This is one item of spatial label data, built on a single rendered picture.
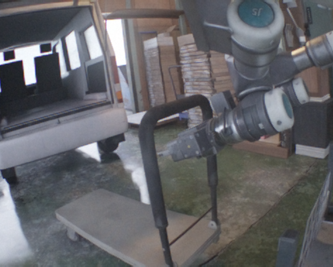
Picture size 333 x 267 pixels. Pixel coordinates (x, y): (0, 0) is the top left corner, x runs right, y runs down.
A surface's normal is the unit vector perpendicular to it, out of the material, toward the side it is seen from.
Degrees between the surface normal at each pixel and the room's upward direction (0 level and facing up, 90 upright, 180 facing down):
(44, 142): 87
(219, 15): 64
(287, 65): 94
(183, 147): 90
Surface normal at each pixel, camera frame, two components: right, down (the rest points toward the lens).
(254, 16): -0.26, -0.15
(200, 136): 0.68, -0.28
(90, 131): 0.63, 0.09
